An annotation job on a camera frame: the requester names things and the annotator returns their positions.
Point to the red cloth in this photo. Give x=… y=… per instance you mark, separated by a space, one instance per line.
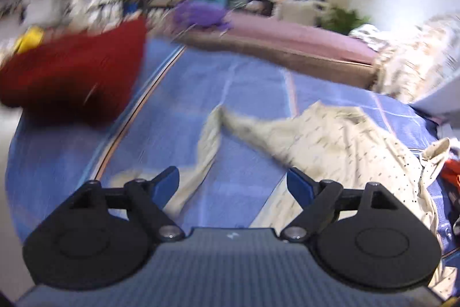
x=72 y=73

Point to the purple cloth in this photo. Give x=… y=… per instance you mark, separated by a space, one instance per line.
x=201 y=15

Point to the orange cloth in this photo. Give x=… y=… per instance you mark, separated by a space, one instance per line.
x=453 y=174

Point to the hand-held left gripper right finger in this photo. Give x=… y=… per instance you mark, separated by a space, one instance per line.
x=299 y=186

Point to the beige armchair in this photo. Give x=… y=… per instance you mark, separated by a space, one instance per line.
x=296 y=12

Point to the green potted plant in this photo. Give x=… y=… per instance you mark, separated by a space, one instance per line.
x=341 y=21

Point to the pale grey cloth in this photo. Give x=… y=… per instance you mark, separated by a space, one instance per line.
x=442 y=94

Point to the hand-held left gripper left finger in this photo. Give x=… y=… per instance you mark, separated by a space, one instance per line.
x=167 y=182

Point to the cream floral blanket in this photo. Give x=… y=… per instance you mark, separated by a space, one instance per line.
x=417 y=51

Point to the brown sofa bed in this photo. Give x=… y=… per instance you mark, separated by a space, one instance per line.
x=287 y=41

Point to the yellow cloth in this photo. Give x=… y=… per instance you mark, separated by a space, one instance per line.
x=28 y=40

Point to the cream dotted shirt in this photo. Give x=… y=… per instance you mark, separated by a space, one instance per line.
x=334 y=156

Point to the blue checked bedsheet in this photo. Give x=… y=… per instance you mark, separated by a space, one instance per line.
x=237 y=84

